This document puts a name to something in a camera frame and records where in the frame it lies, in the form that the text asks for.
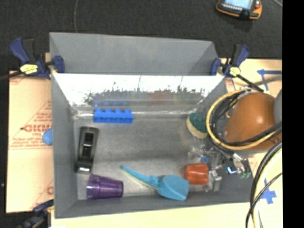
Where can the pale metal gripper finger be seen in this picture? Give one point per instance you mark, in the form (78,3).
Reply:
(216,180)
(217,161)

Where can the clear plastic bottle, blue cap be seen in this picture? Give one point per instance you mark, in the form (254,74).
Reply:
(200,154)

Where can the orange toy bell pepper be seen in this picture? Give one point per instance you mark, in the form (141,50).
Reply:
(196,174)

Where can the green and cream round sponge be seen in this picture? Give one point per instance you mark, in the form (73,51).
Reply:
(197,126)

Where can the light blue plastic scoop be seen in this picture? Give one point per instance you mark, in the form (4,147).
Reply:
(172,186)

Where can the grey metal bin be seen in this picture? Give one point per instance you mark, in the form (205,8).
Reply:
(142,141)

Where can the purple plastic cup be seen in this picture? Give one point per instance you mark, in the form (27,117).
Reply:
(104,187)

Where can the blue toy brick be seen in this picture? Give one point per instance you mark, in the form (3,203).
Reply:
(113,116)

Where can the black tape dispenser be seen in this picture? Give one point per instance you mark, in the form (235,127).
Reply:
(86,148)

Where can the brown cardboard board, red print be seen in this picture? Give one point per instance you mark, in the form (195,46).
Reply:
(26,170)

